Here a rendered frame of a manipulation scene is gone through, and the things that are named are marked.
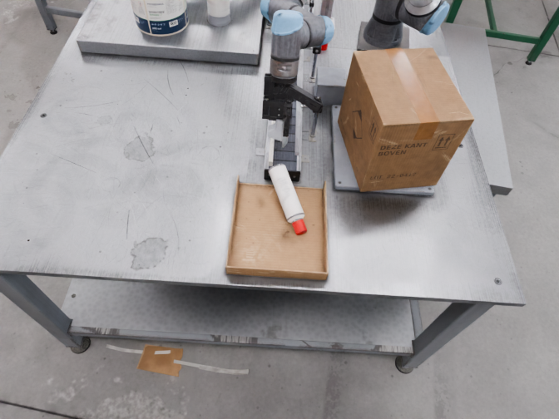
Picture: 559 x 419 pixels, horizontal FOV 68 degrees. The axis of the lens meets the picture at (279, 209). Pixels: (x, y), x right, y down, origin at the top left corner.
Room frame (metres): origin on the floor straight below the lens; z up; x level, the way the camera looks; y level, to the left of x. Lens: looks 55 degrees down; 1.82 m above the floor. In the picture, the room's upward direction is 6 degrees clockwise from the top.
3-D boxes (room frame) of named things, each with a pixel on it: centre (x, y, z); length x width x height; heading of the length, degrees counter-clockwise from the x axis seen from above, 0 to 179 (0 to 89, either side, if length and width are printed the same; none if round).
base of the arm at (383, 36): (1.53, -0.34, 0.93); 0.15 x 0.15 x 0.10
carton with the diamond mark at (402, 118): (0.94, -0.31, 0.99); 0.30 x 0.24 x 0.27; 13
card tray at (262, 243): (0.63, 0.00, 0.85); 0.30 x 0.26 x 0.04; 2
